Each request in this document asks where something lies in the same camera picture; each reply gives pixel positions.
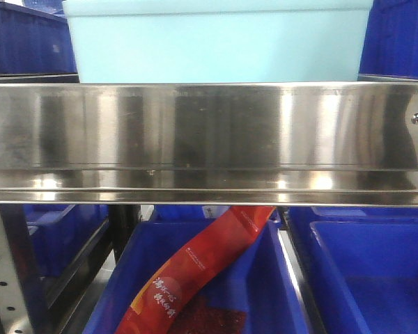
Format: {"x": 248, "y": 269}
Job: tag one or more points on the light blue plastic bin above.
{"x": 152, "y": 42}

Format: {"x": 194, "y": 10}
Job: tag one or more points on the red snack package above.
{"x": 159, "y": 302}

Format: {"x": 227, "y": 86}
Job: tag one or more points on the lower left blue bin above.
{"x": 58, "y": 232}

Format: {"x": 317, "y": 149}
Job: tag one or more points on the lower right blue bin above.
{"x": 365, "y": 276}

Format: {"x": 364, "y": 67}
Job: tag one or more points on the left top blue bin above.
{"x": 34, "y": 42}

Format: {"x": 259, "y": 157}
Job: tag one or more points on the right top blue bin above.
{"x": 391, "y": 41}

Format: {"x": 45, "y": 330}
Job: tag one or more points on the steel shelf front rail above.
{"x": 327, "y": 143}

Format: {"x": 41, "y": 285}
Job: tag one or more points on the perforated steel shelf post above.
{"x": 14, "y": 315}

